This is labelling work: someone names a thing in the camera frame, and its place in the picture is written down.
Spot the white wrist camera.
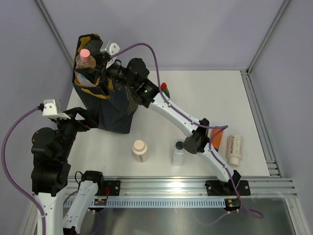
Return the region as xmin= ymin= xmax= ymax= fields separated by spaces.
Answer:
xmin=43 ymin=99 xmax=70 ymax=120
xmin=100 ymin=42 xmax=120 ymax=56

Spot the dark blue canvas bag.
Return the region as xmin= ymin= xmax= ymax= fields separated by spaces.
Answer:
xmin=72 ymin=34 xmax=138 ymax=134

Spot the beige bottle round cap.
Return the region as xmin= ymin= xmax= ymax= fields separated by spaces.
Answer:
xmin=132 ymin=140 xmax=148 ymax=163

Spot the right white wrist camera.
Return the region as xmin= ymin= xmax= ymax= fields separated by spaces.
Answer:
xmin=100 ymin=42 xmax=120 ymax=56

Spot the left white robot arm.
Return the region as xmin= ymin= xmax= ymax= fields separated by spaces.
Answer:
xmin=31 ymin=102 xmax=105 ymax=235

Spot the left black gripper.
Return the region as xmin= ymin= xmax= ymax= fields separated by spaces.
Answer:
xmin=53 ymin=105 xmax=99 ymax=161

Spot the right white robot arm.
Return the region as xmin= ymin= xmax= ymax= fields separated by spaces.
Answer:
xmin=72 ymin=50 xmax=241 ymax=194

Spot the orange blue tube bottle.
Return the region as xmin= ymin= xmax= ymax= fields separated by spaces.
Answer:
xmin=210 ymin=129 xmax=223 ymax=152

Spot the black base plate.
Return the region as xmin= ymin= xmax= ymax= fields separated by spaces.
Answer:
xmin=95 ymin=180 xmax=121 ymax=197
xmin=205 ymin=180 xmax=251 ymax=196

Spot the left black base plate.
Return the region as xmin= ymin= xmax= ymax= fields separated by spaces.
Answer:
xmin=95 ymin=180 xmax=121 ymax=197

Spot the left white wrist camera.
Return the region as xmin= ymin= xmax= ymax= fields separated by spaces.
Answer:
xmin=43 ymin=99 xmax=70 ymax=120

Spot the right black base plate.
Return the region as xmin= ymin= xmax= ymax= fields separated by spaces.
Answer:
xmin=205 ymin=180 xmax=251 ymax=196

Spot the clear bottle black cap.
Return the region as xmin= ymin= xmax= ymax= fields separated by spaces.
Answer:
xmin=172 ymin=140 xmax=185 ymax=166

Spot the cream Murrayle bottle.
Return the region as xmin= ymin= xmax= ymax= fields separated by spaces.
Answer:
xmin=226 ymin=134 xmax=243 ymax=167

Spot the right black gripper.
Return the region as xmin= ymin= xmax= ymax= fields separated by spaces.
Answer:
xmin=76 ymin=51 xmax=137 ymax=90

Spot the green dish soap bottle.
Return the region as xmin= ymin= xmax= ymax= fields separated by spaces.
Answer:
xmin=161 ymin=82 xmax=170 ymax=98

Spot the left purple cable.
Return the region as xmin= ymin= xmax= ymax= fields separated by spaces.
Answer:
xmin=1 ymin=105 xmax=108 ymax=235

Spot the slotted grey cable duct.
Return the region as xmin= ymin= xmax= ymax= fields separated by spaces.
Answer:
xmin=88 ymin=198 xmax=225 ymax=208

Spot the peach baby oil bottle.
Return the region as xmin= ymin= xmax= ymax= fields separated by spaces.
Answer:
xmin=75 ymin=48 xmax=96 ymax=87

